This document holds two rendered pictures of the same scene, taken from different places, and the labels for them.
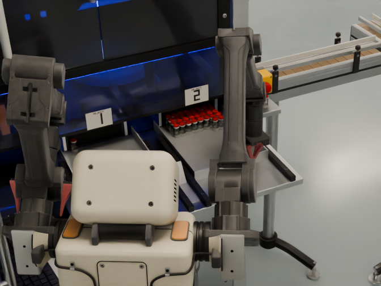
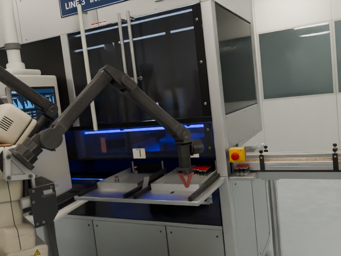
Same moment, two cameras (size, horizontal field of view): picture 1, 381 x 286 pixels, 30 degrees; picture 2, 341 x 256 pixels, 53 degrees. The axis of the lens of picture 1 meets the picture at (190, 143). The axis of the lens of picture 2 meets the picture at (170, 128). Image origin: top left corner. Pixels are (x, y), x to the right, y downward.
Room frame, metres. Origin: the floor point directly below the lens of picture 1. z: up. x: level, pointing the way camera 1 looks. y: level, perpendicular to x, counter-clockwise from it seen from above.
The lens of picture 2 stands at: (0.77, -1.36, 1.36)
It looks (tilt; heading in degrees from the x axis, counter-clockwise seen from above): 6 degrees down; 49
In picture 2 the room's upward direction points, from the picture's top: 6 degrees counter-clockwise
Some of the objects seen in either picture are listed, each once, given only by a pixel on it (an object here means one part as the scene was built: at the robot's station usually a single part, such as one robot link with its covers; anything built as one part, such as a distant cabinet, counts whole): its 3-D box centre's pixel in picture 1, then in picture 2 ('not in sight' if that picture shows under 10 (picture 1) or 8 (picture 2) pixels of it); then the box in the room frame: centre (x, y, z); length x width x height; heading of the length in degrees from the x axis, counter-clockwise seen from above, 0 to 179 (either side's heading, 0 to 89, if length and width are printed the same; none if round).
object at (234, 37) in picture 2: not in sight; (238, 61); (2.60, -0.01, 1.50); 0.85 x 0.01 x 0.59; 22
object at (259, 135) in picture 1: (253, 127); (184, 163); (1.86, -0.20, 1.02); 0.10 x 0.07 x 0.07; 21
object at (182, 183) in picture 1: (185, 181); (140, 186); (1.74, 0.02, 0.91); 0.14 x 0.03 x 0.06; 23
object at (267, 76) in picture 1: (258, 81); (237, 154); (2.19, -0.25, 0.99); 0.08 x 0.07 x 0.07; 22
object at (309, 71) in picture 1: (307, 67); (298, 161); (2.43, -0.46, 0.92); 0.69 x 0.16 x 0.16; 112
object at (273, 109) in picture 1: (256, 106); (244, 175); (2.24, -0.25, 0.87); 0.14 x 0.13 x 0.02; 22
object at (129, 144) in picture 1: (111, 165); (133, 177); (1.86, 0.25, 0.90); 0.34 x 0.26 x 0.04; 22
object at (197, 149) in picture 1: (208, 139); (187, 178); (1.99, -0.06, 0.90); 0.34 x 0.26 x 0.04; 23
